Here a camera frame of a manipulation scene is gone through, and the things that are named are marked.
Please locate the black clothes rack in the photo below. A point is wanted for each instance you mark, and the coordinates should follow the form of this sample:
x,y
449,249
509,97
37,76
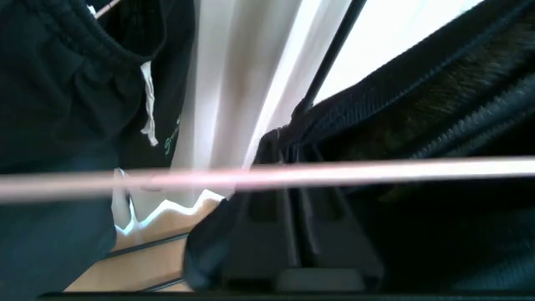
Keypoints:
x,y
330,54

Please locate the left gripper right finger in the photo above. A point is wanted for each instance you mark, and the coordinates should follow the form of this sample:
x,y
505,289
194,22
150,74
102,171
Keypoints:
x,y
334,238

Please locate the beige curtain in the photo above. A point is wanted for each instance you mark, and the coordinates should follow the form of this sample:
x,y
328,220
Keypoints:
x,y
234,83

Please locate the black shorts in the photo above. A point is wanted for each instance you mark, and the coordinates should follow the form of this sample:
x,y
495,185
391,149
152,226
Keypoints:
x,y
62,104

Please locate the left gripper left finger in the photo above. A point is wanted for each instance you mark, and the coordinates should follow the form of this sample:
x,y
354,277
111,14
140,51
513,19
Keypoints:
x,y
263,234

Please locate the pink clothes hanger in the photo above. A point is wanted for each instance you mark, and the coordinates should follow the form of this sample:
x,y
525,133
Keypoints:
x,y
334,171
106,8

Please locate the black garment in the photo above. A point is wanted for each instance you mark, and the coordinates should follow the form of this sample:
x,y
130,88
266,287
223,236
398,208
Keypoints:
x,y
439,96

